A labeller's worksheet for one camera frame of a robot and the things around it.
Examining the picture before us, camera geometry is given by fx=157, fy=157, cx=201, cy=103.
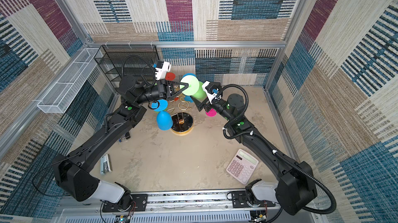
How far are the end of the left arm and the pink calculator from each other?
0.51 meters

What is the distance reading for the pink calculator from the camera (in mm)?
810

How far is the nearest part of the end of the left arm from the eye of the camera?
1.78ft
